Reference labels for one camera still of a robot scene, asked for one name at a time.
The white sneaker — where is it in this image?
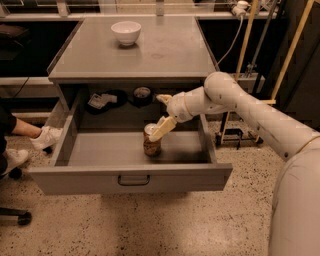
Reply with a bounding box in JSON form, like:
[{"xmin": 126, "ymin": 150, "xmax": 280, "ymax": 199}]
[
  {"xmin": 1, "ymin": 149, "xmax": 29, "ymax": 175},
  {"xmin": 31, "ymin": 126, "xmax": 62, "ymax": 150}
]

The white sneaker lower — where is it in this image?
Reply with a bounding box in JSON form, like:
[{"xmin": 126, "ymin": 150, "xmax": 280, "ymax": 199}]
[{"xmin": 1, "ymin": 149, "xmax": 29, "ymax": 175}]

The black office chair base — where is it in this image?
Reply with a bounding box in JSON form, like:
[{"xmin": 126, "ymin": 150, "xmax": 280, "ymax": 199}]
[{"xmin": 0, "ymin": 167, "xmax": 32, "ymax": 226}]

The black object on left shelf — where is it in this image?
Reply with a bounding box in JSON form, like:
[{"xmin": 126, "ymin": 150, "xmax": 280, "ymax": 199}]
[{"xmin": 0, "ymin": 24, "xmax": 31, "ymax": 61}]

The white power adapter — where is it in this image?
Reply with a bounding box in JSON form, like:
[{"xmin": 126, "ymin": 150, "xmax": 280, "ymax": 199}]
[{"xmin": 231, "ymin": 0, "xmax": 249, "ymax": 17}]

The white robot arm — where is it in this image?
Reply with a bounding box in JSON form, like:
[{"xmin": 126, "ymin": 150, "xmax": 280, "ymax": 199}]
[{"xmin": 150, "ymin": 72, "xmax": 320, "ymax": 256}]

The black drawer handle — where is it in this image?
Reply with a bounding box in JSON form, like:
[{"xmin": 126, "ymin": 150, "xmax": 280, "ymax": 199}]
[{"xmin": 117, "ymin": 175, "xmax": 150, "ymax": 186}]

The person's leg in black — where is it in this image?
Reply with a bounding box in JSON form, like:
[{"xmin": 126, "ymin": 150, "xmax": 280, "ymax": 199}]
[{"xmin": 0, "ymin": 99, "xmax": 44, "ymax": 174}]

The black pouch with white labels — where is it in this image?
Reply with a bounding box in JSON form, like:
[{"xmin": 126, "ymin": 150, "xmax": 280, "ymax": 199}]
[{"xmin": 85, "ymin": 90, "xmax": 128, "ymax": 115}]

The white power cable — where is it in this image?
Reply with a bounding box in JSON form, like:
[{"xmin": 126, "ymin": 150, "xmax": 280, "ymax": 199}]
[{"xmin": 214, "ymin": 14, "xmax": 246, "ymax": 68}]

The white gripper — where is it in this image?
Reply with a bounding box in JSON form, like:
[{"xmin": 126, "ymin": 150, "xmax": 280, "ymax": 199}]
[{"xmin": 149, "ymin": 92, "xmax": 193, "ymax": 142}]

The yellow wooden wheeled frame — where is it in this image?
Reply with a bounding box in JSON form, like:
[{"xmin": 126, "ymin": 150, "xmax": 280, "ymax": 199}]
[{"xmin": 214, "ymin": 0, "xmax": 316, "ymax": 151}]

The grey open top drawer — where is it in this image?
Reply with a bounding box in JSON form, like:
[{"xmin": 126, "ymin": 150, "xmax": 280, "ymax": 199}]
[{"xmin": 30, "ymin": 112, "xmax": 232, "ymax": 195}]

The grey metal cabinet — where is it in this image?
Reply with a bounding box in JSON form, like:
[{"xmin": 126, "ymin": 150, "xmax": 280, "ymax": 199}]
[{"xmin": 49, "ymin": 16, "xmax": 215, "ymax": 132}]

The orange soda can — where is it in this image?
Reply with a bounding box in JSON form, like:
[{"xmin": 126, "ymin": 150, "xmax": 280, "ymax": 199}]
[{"xmin": 143, "ymin": 123, "xmax": 161, "ymax": 157}]

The white ceramic bowl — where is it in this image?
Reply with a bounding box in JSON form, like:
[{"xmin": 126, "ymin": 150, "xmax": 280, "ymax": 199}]
[{"xmin": 111, "ymin": 21, "xmax": 142, "ymax": 46}]

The white sneaker upper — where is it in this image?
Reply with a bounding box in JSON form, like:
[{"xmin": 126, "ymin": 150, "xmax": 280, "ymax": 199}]
[{"xmin": 31, "ymin": 126, "xmax": 62, "ymax": 150}]

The black tape roll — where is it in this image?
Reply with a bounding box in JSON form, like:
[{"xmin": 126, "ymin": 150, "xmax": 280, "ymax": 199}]
[{"xmin": 133, "ymin": 86, "xmax": 153, "ymax": 107}]

